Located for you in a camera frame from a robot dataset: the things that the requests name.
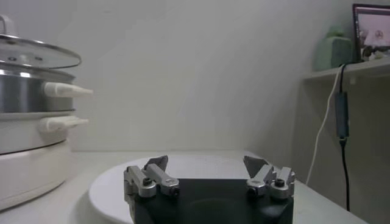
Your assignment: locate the white round plate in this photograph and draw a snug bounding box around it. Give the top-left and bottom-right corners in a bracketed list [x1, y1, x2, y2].
[88, 153, 301, 224]

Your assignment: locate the black framed monitor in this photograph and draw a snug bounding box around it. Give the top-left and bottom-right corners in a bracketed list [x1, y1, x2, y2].
[352, 2, 390, 63]

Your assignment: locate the pale green box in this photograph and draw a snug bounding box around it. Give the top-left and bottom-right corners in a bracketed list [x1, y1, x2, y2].
[313, 26, 354, 73]

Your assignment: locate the black cable with adapter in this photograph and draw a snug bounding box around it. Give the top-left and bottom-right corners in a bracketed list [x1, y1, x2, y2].
[334, 63, 351, 212]

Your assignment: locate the glass lid white handle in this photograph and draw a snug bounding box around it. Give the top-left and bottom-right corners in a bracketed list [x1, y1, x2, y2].
[0, 15, 82, 70]

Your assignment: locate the white cable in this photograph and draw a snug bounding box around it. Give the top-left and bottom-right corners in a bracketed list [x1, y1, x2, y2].
[305, 63, 347, 186]

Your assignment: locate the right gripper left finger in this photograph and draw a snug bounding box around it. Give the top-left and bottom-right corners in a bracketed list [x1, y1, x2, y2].
[123, 155, 180, 203]

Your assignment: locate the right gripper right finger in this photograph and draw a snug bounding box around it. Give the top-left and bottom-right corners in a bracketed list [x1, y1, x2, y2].
[243, 155, 296, 200]

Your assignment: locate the white electric cooker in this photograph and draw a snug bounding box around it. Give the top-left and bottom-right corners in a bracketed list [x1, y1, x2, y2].
[0, 110, 90, 211]

